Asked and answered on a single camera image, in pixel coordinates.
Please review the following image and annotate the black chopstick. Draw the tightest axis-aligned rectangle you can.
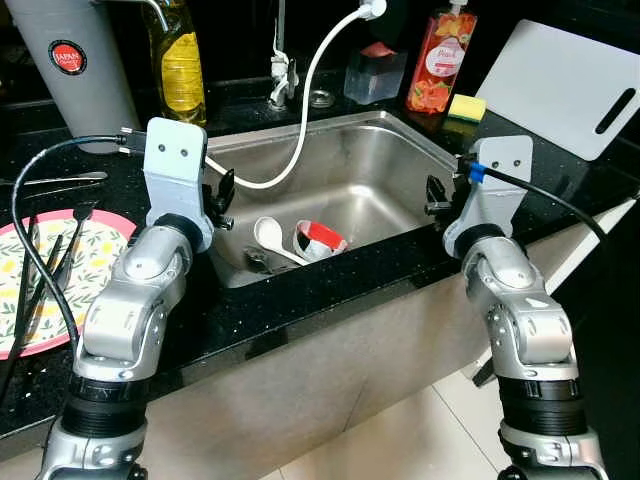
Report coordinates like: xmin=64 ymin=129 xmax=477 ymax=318
xmin=43 ymin=207 xmax=93 ymax=313
xmin=18 ymin=233 xmax=64 ymax=348
xmin=0 ymin=215 xmax=39 ymax=401

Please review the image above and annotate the white ceramic spoon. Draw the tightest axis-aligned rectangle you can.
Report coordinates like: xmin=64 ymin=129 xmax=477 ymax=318
xmin=252 ymin=216 xmax=311 ymax=268

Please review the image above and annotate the stainless steel sink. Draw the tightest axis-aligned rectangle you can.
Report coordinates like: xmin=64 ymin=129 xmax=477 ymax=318
xmin=198 ymin=110 xmax=493 ymax=291

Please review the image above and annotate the metal sink drain strainer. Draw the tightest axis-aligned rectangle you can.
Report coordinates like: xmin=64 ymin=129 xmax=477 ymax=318
xmin=243 ymin=250 xmax=279 ymax=276

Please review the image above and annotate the yellow sponge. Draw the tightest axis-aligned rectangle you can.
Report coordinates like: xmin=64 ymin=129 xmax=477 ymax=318
xmin=446 ymin=93 xmax=489 ymax=124

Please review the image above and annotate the red and white bowl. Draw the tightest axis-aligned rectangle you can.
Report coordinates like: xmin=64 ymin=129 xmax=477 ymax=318
xmin=292 ymin=219 xmax=351 ymax=264

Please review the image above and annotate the yellow liquid bottle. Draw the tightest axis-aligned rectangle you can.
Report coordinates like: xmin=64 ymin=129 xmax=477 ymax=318
xmin=143 ymin=0 xmax=209 ymax=129

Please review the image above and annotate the red dish soap bottle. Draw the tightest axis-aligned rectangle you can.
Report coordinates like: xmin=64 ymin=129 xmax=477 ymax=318
xmin=404 ymin=0 xmax=479 ymax=116

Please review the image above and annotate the pink rimmed lemon print plate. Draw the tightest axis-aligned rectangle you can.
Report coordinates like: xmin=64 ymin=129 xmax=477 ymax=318
xmin=0 ymin=207 xmax=138 ymax=362

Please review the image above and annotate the chrome faucet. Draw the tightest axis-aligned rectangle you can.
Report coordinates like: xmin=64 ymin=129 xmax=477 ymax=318
xmin=267 ymin=0 xmax=301 ymax=111

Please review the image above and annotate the clear box with red sponge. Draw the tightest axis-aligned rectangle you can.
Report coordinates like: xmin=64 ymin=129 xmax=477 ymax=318
xmin=343 ymin=41 xmax=409 ymax=106

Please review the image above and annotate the white cutting board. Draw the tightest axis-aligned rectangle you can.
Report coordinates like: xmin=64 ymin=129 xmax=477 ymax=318
xmin=473 ymin=19 xmax=640 ymax=162

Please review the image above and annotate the grey canister with red sticker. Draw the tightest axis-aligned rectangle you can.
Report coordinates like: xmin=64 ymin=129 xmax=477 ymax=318
xmin=3 ymin=0 xmax=173 ymax=156

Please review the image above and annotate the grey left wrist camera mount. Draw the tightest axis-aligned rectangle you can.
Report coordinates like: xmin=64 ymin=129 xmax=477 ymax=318
xmin=143 ymin=117 xmax=216 ymax=253

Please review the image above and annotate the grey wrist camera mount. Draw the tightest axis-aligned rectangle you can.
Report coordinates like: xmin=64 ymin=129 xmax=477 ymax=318
xmin=143 ymin=117 xmax=216 ymax=253
xmin=443 ymin=135 xmax=534 ymax=258

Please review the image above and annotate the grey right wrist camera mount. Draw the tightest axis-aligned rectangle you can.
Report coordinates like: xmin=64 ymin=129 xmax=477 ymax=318
xmin=443 ymin=135 xmax=534 ymax=258

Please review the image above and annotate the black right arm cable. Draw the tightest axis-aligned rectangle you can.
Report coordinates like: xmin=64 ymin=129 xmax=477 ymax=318
xmin=462 ymin=158 xmax=609 ymax=246

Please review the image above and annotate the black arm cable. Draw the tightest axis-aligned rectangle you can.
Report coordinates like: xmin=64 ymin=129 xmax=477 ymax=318
xmin=10 ymin=133 xmax=153 ymax=351
xmin=462 ymin=158 xmax=609 ymax=246

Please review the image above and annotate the white hose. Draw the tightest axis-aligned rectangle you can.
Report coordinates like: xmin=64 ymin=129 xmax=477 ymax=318
xmin=205 ymin=0 xmax=389 ymax=192

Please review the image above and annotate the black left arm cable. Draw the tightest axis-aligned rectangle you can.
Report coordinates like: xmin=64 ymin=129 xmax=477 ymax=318
xmin=10 ymin=133 xmax=153 ymax=351

